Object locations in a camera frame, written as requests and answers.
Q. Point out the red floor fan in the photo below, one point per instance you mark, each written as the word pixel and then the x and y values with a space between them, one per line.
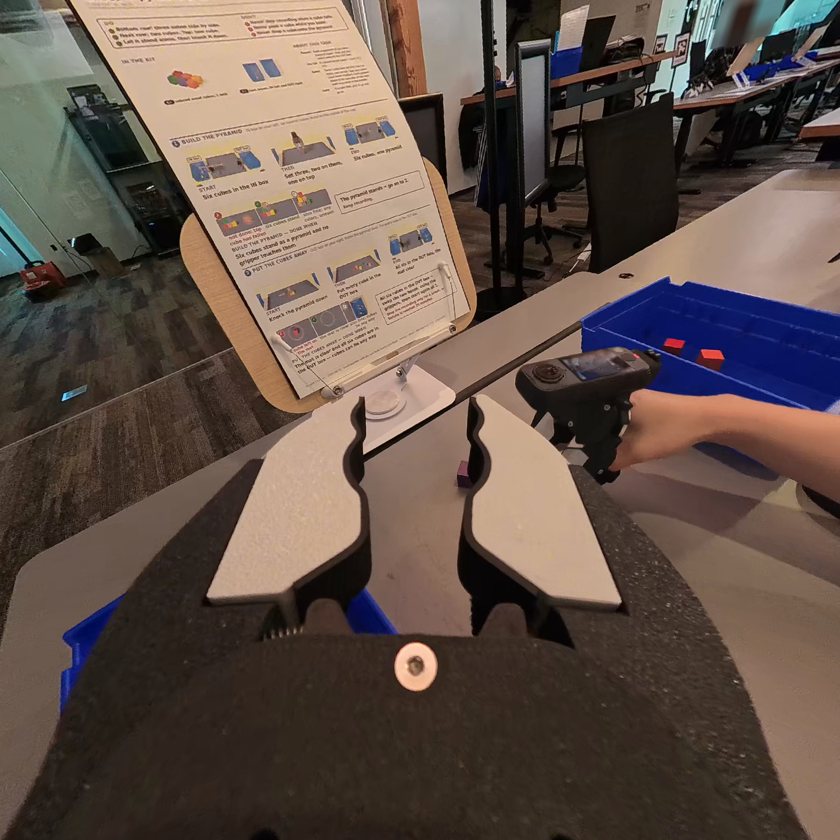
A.
pixel 43 279

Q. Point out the black laptop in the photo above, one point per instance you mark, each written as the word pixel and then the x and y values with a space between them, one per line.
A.
pixel 597 39

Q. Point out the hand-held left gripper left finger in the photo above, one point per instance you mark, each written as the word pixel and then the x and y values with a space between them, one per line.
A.
pixel 295 525

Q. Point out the purple wooden cube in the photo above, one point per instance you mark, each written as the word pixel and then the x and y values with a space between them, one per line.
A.
pixel 464 474

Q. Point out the printed instruction sheet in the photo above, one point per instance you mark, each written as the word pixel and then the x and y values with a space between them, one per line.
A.
pixel 262 164

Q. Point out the black computer monitor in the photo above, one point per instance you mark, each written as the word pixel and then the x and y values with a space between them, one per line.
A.
pixel 425 138
pixel 533 118

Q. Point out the orange wooden cube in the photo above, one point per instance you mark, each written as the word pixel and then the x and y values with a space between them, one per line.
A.
pixel 710 359

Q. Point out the person's right forearm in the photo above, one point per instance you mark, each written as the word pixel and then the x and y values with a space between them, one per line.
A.
pixel 774 433

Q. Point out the blue plastic storage bin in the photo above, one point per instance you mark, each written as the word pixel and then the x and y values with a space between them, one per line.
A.
pixel 85 649
pixel 774 69
pixel 754 328

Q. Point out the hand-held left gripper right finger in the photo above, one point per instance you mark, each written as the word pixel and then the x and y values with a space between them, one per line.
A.
pixel 538 525

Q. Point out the wooden top desk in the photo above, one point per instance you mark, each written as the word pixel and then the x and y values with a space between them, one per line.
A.
pixel 590 75

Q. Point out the person's right hand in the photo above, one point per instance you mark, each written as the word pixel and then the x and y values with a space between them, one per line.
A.
pixel 663 426

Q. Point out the black metal shelf rack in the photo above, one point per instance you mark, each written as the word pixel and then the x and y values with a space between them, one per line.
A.
pixel 131 177

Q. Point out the wooden support post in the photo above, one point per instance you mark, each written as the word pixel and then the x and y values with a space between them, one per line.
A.
pixel 407 46

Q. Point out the small teal floor tag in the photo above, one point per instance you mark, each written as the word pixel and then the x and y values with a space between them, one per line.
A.
pixel 73 394

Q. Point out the red wooden cube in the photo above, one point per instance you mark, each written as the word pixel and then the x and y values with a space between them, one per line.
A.
pixel 673 346

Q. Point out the small blue parts bin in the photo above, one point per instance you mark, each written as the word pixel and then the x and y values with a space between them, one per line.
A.
pixel 565 60

